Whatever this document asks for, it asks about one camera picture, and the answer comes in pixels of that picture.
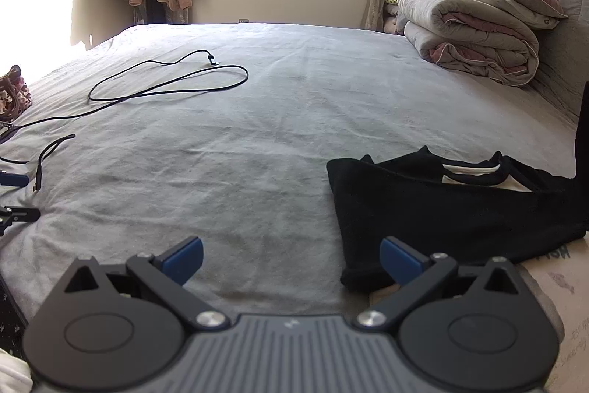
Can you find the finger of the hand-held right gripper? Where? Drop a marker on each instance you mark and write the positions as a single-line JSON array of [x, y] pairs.
[[584, 135]]

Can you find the bed with grey sheet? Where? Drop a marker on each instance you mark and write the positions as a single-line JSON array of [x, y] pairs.
[[230, 144]]

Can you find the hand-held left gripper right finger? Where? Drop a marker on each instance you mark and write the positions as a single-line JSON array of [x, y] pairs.
[[400, 259]]

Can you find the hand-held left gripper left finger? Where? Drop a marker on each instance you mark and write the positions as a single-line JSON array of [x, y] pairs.
[[184, 257]]

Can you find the black patterned flat case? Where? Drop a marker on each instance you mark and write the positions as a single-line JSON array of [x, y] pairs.
[[9, 314]]

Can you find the beige and black sweatshirt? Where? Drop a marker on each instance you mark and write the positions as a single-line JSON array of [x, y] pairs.
[[437, 213]]

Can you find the spare black hand-held gripper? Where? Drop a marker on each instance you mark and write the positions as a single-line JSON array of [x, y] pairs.
[[23, 214]]

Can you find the white garment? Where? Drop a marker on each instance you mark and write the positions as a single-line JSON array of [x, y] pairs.
[[11, 374]]

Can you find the small pile of folded bedding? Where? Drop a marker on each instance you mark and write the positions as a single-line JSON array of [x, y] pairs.
[[393, 13]]

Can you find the grey quilted headboard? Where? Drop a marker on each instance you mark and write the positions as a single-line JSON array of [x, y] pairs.
[[561, 47]]

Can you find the folded grey pink quilt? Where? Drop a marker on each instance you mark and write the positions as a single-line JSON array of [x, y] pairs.
[[474, 29]]

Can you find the floral handbag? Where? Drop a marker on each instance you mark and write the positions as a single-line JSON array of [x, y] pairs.
[[14, 93]]

